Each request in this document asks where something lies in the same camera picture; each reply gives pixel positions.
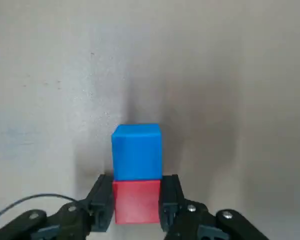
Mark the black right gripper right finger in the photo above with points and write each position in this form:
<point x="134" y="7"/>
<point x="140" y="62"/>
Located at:
<point x="172" y="200"/>

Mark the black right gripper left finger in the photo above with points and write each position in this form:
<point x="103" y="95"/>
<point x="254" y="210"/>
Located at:
<point x="100" y="200"/>

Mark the red magnetic block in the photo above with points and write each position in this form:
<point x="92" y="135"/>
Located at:
<point x="137" y="202"/>

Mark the blue magnetic block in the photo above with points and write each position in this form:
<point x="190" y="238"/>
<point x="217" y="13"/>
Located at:
<point x="137" y="152"/>

